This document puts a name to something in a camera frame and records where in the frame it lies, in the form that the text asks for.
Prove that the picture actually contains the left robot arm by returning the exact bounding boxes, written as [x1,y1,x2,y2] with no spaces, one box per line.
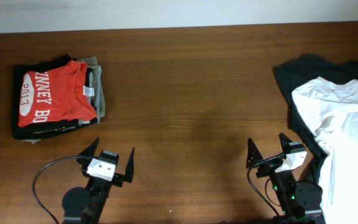
[62,139,135,224]

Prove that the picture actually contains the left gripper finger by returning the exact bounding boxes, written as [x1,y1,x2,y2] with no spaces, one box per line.
[124,147,135,183]
[79,138,99,157]

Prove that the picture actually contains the dark green t-shirt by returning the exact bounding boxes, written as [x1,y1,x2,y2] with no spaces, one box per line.
[273,54,358,183]

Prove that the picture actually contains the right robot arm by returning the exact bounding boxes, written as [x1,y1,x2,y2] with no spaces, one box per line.
[246,133,323,224]

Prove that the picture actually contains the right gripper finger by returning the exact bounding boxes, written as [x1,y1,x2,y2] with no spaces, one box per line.
[278,133,292,153]
[246,138,263,169]

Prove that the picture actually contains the white t-shirt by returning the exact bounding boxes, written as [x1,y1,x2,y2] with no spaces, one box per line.
[291,77,358,223]

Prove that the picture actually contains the folded red printed t-shirt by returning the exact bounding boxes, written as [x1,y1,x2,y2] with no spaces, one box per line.
[18,60,96,128]

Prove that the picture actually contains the folded black t-shirt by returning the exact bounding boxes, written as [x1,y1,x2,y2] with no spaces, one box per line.
[11,54,98,140]

